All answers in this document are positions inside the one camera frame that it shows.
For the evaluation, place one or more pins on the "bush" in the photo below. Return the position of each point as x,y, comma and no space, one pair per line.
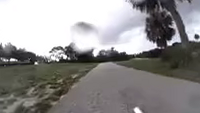
178,54

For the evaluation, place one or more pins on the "grey asphalt path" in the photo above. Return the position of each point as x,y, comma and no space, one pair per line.
123,91

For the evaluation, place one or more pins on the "grass verge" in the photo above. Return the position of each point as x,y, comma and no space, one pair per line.
169,68
26,87

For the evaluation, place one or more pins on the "row of trees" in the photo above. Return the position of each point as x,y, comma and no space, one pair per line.
21,55

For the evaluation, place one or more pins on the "tall tree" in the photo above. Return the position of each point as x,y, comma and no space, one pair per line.
166,18

